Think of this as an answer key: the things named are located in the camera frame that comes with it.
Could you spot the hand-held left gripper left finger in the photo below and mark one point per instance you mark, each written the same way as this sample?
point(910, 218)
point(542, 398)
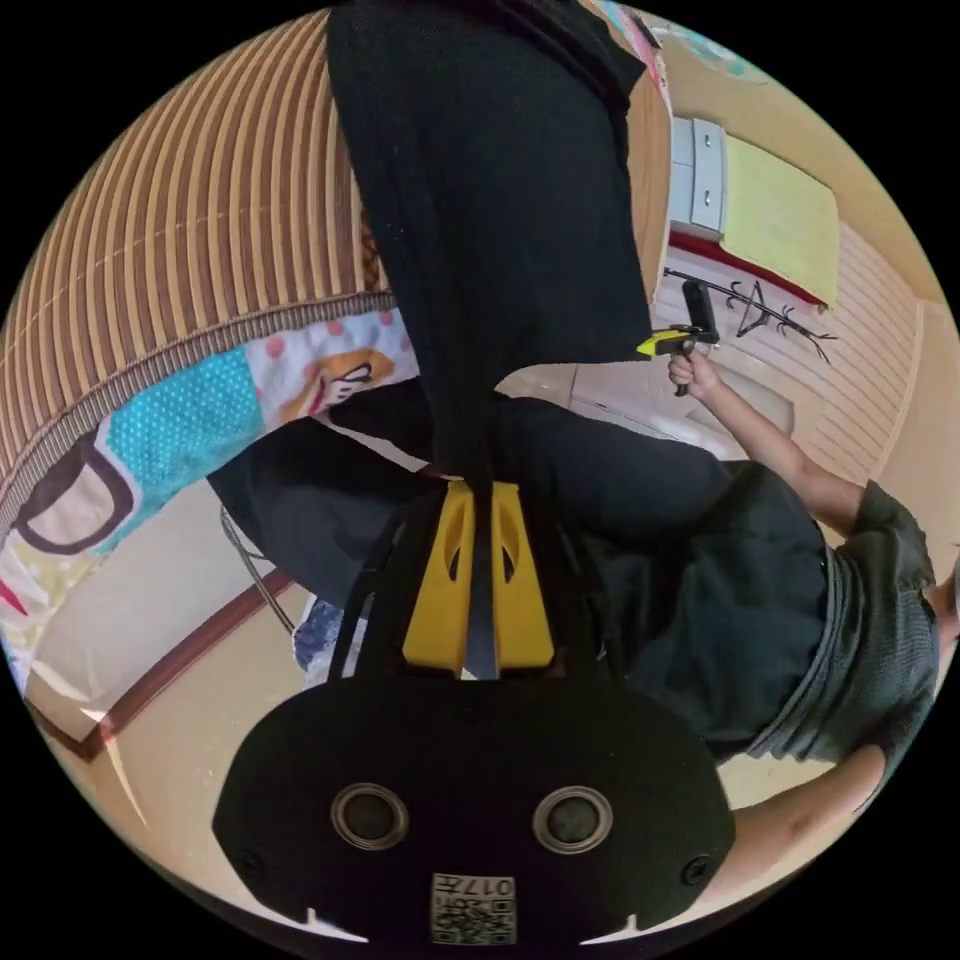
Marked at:
point(439, 600)

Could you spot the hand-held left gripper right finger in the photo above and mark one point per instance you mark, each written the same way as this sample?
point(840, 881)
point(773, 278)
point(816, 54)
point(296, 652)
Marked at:
point(521, 607)

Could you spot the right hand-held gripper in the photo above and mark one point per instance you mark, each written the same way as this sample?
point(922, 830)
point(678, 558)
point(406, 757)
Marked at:
point(696, 337)

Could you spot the black pants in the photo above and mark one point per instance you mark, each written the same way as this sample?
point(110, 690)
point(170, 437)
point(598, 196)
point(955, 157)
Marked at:
point(487, 225)

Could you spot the person's left forearm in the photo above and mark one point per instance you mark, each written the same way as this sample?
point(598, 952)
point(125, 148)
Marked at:
point(795, 825)

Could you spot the person's right forearm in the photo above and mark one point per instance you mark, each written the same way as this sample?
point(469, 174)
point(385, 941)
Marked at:
point(780, 450)

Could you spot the person's right hand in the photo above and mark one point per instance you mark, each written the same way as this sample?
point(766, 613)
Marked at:
point(699, 373)

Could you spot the black coat rack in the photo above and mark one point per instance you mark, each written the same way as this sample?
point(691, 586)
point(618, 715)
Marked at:
point(757, 315)

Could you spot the grey drawer cabinet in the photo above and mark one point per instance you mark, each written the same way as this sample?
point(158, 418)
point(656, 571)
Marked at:
point(699, 176)

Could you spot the yellow-green curtain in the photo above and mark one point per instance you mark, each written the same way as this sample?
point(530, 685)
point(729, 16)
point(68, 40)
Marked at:
point(780, 217)

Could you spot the person's body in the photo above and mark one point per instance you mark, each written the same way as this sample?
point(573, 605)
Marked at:
point(712, 570)

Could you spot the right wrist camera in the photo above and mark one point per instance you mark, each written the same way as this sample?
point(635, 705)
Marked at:
point(694, 304)

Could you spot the metal frame chair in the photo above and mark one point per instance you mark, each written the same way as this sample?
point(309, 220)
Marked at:
point(259, 559)

